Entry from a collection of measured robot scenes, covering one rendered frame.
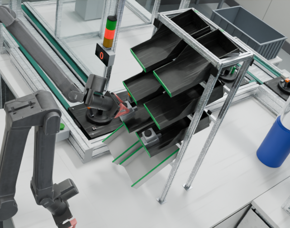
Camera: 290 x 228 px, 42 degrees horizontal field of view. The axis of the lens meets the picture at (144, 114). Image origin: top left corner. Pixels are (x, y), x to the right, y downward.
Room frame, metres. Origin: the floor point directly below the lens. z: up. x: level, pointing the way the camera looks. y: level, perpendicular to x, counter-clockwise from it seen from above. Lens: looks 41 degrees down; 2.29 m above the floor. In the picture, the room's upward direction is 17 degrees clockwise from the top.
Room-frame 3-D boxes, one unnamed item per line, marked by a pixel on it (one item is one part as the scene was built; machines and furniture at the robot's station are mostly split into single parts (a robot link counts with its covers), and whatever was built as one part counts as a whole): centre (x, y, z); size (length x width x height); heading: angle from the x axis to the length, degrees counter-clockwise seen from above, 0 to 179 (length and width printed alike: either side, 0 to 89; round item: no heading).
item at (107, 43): (1.64, 0.28, 1.29); 0.05 x 0.05 x 0.05
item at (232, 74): (2.16, -0.44, 1.01); 0.24 x 0.24 x 0.13; 48
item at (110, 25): (1.64, 0.28, 1.39); 0.05 x 0.05 x 0.05
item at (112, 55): (1.64, 0.28, 1.29); 0.12 x 0.05 x 0.25; 48
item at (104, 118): (1.43, 0.22, 0.98); 0.14 x 0.14 x 0.02
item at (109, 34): (1.64, 0.28, 1.34); 0.05 x 0.05 x 0.05
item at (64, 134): (1.33, 0.43, 0.93); 0.21 x 0.07 x 0.06; 48
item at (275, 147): (1.61, -0.76, 1.00); 0.16 x 0.16 x 0.27
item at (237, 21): (3.36, -0.70, 0.73); 0.62 x 0.42 x 0.23; 48
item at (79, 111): (1.43, 0.22, 0.96); 0.24 x 0.24 x 0.02; 48
